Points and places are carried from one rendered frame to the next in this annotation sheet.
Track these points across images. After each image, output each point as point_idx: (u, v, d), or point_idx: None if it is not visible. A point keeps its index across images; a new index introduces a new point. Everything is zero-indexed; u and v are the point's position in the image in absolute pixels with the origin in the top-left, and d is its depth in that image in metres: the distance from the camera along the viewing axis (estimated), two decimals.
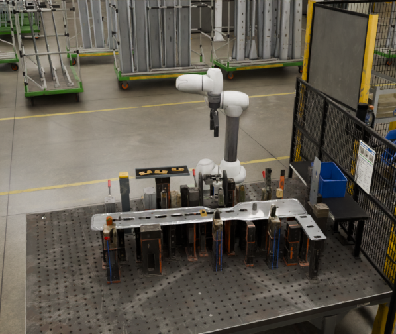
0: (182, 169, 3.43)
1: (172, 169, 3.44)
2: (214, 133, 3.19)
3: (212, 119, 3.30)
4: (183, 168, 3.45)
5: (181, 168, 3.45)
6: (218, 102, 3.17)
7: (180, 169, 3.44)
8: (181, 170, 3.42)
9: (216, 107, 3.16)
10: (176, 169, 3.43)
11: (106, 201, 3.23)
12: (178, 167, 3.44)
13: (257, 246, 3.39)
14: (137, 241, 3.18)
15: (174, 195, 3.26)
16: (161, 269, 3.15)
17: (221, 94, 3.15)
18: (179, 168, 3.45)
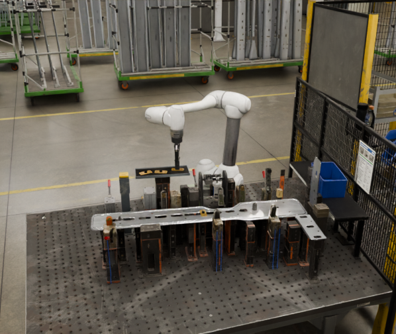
0: (182, 169, 3.43)
1: (172, 169, 3.44)
2: (175, 166, 3.41)
3: None
4: (183, 168, 3.45)
5: (181, 168, 3.45)
6: (180, 137, 3.33)
7: (180, 169, 3.44)
8: (181, 170, 3.42)
9: (177, 142, 3.32)
10: (176, 169, 3.43)
11: (106, 201, 3.23)
12: None
13: (257, 246, 3.39)
14: (137, 241, 3.18)
15: (174, 195, 3.26)
16: (161, 269, 3.15)
17: (183, 130, 3.30)
18: (179, 168, 3.45)
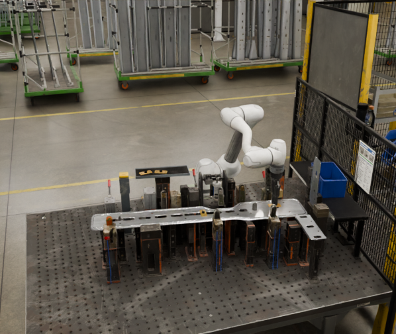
0: (279, 205, 3.26)
1: (269, 205, 3.26)
2: (274, 202, 3.24)
3: (274, 194, 3.25)
4: (280, 203, 3.28)
5: (278, 204, 3.28)
6: (281, 172, 3.16)
7: (277, 205, 3.27)
8: (279, 206, 3.25)
9: (279, 177, 3.15)
10: None
11: (106, 201, 3.23)
12: None
13: (257, 246, 3.39)
14: (137, 241, 3.18)
15: (174, 195, 3.26)
16: (161, 269, 3.15)
17: (284, 164, 3.14)
18: None
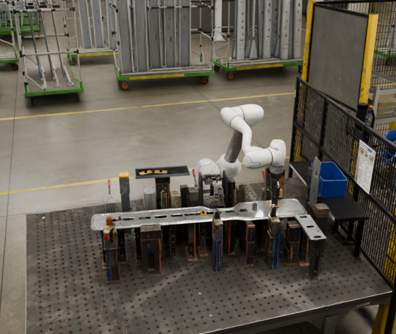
0: (279, 205, 3.26)
1: (269, 205, 3.26)
2: (274, 203, 3.24)
3: (274, 194, 3.25)
4: (280, 203, 3.28)
5: (278, 204, 3.28)
6: (281, 172, 3.16)
7: (277, 205, 3.27)
8: (279, 206, 3.25)
9: (278, 177, 3.15)
10: None
11: (106, 201, 3.23)
12: None
13: (257, 246, 3.39)
14: (137, 241, 3.18)
15: (174, 195, 3.26)
16: (161, 269, 3.15)
17: (284, 165, 3.14)
18: None
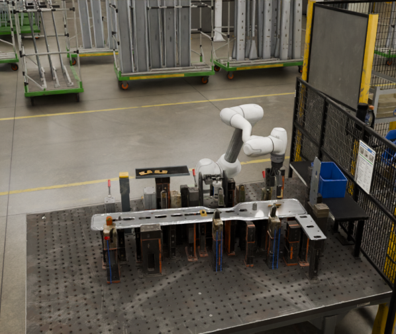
0: (279, 204, 3.27)
1: (269, 205, 3.27)
2: (277, 192, 3.15)
3: (272, 176, 3.26)
4: (280, 205, 3.29)
5: (278, 205, 3.29)
6: (281, 161, 3.13)
7: (277, 205, 3.28)
8: (279, 204, 3.26)
9: (279, 166, 3.11)
10: (273, 204, 3.27)
11: (106, 201, 3.23)
12: (275, 203, 3.28)
13: (257, 246, 3.39)
14: (137, 241, 3.18)
15: (174, 195, 3.26)
16: (161, 269, 3.15)
17: (285, 154, 3.11)
18: (276, 205, 3.29)
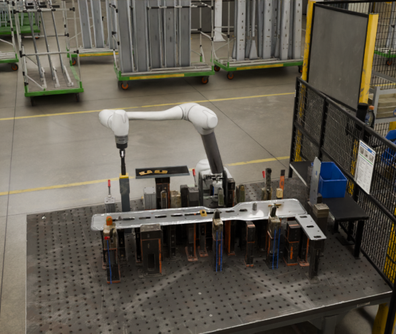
0: (279, 204, 3.27)
1: (269, 205, 3.27)
2: (122, 171, 3.36)
3: None
4: (280, 205, 3.29)
5: (278, 205, 3.29)
6: (125, 142, 3.27)
7: (277, 205, 3.28)
8: (279, 204, 3.26)
9: (122, 147, 3.26)
10: (273, 204, 3.27)
11: (106, 201, 3.23)
12: (275, 203, 3.28)
13: (257, 246, 3.39)
14: (137, 241, 3.18)
15: (174, 195, 3.26)
16: (161, 269, 3.15)
17: (128, 135, 3.25)
18: (276, 205, 3.29)
